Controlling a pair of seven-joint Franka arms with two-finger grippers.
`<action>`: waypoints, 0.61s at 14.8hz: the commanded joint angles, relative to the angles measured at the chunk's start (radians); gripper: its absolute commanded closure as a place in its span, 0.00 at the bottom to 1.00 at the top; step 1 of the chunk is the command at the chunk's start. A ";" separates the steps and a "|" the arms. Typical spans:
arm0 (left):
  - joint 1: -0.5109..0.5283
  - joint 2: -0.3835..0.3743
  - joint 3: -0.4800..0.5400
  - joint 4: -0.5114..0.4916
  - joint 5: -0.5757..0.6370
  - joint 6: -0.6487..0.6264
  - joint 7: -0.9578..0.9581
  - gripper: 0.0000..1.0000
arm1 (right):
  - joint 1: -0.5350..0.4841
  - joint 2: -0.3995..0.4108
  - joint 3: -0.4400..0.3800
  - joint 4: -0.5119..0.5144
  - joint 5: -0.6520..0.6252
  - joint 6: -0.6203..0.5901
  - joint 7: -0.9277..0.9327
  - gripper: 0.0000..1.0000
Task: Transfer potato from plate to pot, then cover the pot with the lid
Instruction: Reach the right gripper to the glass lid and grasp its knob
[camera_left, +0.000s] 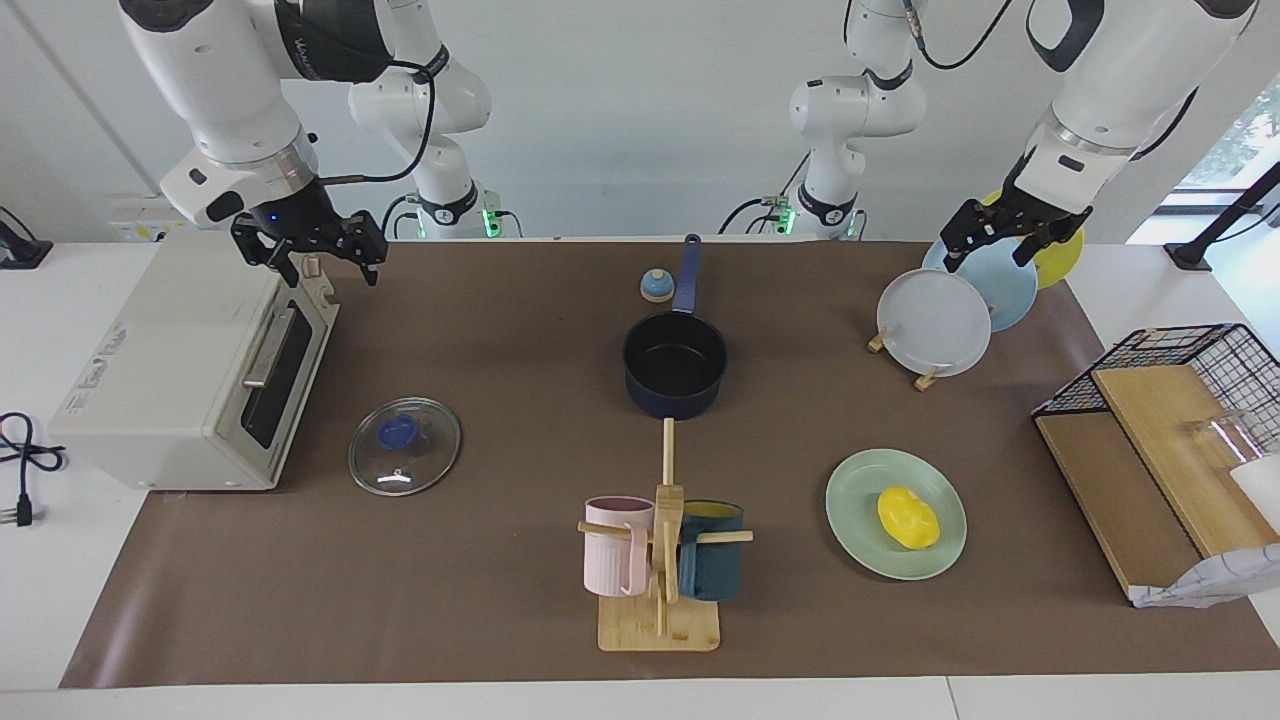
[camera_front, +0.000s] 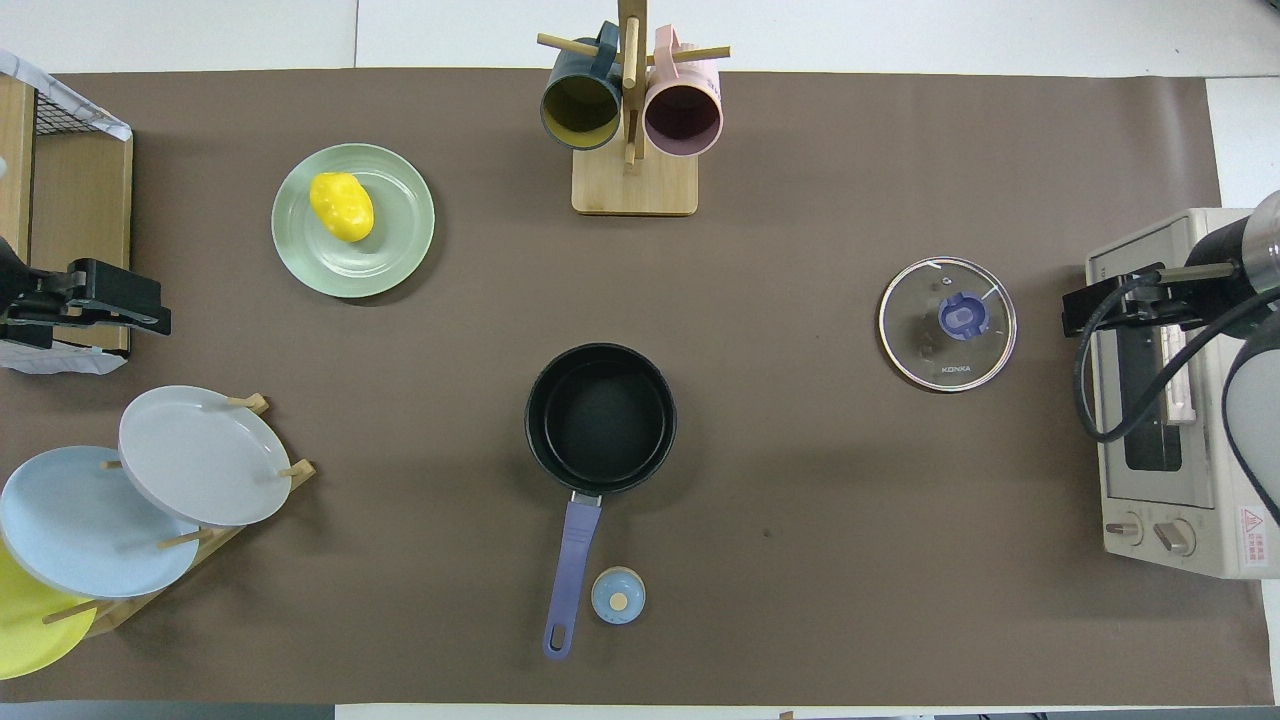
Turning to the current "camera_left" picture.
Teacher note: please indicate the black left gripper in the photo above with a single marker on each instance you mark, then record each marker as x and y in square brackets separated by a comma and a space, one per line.
[1020, 215]

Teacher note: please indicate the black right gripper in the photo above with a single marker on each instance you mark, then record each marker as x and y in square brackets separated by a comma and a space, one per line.
[300, 222]

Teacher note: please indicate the glass lid with blue knob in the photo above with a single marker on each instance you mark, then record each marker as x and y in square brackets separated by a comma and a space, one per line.
[405, 450]

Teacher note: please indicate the yellow potato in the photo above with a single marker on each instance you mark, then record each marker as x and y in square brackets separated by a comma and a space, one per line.
[908, 518]

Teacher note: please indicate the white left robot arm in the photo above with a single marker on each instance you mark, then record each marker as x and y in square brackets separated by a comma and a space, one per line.
[1120, 90]

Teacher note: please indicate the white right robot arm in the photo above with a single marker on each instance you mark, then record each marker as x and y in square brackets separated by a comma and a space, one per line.
[230, 80]

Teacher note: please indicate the light blue plate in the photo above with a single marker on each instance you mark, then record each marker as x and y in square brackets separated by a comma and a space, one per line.
[1010, 290]

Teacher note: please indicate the yellow plate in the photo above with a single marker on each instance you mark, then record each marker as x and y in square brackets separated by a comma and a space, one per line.
[1062, 262]

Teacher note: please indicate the grey plate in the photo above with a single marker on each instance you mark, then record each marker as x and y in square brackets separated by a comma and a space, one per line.
[935, 322]

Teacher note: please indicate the wooden plate rack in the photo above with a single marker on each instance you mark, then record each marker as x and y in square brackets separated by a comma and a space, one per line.
[928, 379]

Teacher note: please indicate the pale green plate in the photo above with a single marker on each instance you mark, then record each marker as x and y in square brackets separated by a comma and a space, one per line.
[870, 540]

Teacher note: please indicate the cream toaster oven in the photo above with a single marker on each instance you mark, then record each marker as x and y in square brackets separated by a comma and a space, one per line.
[170, 350]

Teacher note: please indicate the brown table mat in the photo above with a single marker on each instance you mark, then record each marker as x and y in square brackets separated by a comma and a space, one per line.
[480, 360]

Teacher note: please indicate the black clamp stand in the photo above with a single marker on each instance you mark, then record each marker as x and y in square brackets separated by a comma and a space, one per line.
[1215, 225]

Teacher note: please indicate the wooden shelf box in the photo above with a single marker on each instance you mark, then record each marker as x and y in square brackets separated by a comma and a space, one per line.
[1150, 420]

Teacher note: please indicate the clear glass cup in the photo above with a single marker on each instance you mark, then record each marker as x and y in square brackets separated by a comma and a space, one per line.
[1225, 435]

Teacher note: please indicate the white cup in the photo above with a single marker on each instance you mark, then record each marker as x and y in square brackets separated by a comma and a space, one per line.
[1260, 490]

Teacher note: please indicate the white crumpled plastic bag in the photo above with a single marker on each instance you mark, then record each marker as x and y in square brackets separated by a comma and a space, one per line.
[1215, 580]

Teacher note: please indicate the pink ribbed mug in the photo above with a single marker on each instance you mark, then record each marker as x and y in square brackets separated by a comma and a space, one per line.
[612, 550]

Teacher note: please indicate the dark teal mug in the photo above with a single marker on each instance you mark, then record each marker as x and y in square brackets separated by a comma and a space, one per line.
[712, 565]

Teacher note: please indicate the wooden mug tree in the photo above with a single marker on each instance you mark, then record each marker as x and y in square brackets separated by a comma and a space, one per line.
[668, 620]

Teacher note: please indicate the white wall socket box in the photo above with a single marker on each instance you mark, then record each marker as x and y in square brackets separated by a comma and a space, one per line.
[150, 215]

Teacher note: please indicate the black table mount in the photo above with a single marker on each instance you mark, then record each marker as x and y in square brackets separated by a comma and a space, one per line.
[20, 252]

